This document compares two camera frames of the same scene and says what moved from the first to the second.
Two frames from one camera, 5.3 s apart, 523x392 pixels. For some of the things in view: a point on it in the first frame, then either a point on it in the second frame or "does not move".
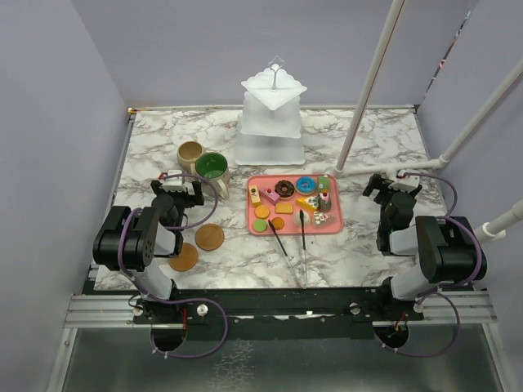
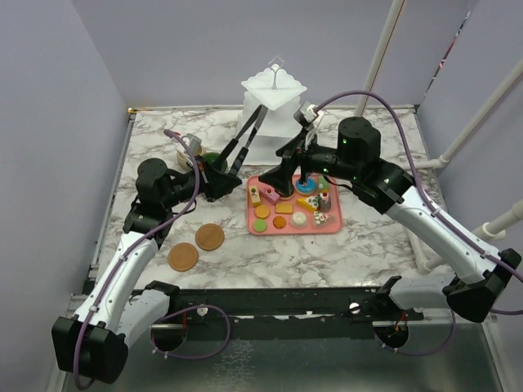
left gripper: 191,198 to 214,183
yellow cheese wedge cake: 310,202 does not move
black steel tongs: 304,285 to 229,149
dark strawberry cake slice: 324,202 does not move
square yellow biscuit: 283,208 does not move
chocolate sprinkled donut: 284,189 does not move
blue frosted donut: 306,185 does not move
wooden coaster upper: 209,237 does not move
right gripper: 377,181 to 293,154
